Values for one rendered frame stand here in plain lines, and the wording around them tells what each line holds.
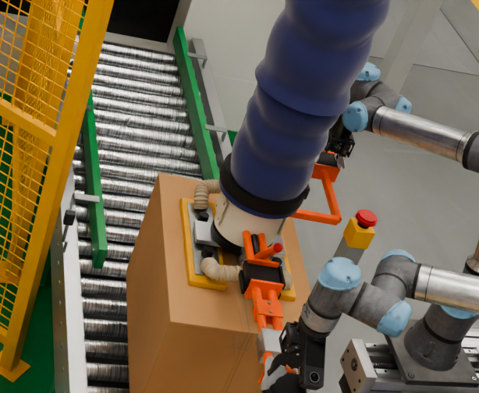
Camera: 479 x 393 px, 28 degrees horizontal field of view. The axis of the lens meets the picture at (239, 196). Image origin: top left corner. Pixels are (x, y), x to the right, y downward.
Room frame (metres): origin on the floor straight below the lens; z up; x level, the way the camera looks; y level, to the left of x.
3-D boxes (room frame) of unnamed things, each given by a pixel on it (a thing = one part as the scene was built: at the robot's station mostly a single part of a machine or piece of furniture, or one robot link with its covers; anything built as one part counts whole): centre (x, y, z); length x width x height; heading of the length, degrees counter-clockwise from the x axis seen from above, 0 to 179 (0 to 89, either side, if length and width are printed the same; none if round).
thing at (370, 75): (2.43, -0.20, 1.50); 0.09 x 0.08 x 0.11; 61
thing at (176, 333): (2.08, -0.05, 0.87); 0.60 x 0.40 x 0.40; 19
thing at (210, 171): (3.32, 0.19, 0.60); 1.60 x 0.11 x 0.09; 23
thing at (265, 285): (1.85, -0.13, 1.20); 0.10 x 0.08 x 0.06; 109
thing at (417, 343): (2.04, -0.62, 1.09); 0.15 x 0.15 x 0.10
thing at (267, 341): (1.65, -0.20, 1.19); 0.07 x 0.07 x 0.04; 19
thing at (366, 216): (2.53, -0.39, 1.02); 0.07 x 0.07 x 0.04
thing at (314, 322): (1.54, -0.24, 1.42); 0.08 x 0.08 x 0.05
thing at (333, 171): (2.46, -0.19, 1.19); 0.09 x 0.08 x 0.05; 109
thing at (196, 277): (2.06, 0.05, 1.09); 0.34 x 0.10 x 0.05; 19
